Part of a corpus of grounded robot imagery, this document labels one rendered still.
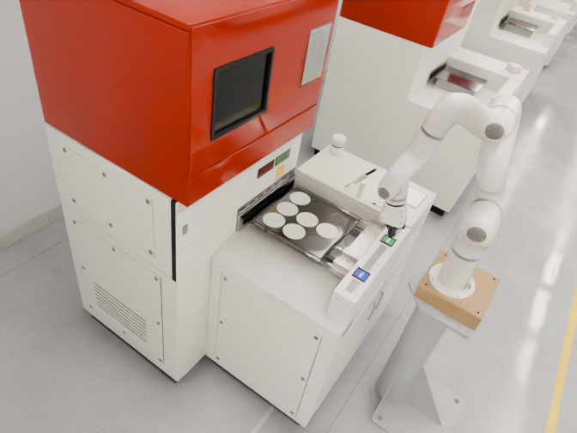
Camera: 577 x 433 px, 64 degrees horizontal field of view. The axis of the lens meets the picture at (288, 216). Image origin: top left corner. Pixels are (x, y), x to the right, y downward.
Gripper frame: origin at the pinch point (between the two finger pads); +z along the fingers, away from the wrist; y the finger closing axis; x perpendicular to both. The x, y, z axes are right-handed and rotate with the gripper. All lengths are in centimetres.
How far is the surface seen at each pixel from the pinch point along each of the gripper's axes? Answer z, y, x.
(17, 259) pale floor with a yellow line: 59, -208, -64
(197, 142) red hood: -55, -42, -62
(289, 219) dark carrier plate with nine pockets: 2.0, -43.5, -11.5
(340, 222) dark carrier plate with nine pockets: 5.8, -25.8, 3.6
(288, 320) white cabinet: 23, -22, -46
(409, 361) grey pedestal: 66, 17, -3
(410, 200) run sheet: 3.2, -4.1, 33.8
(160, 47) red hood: -83, -47, -66
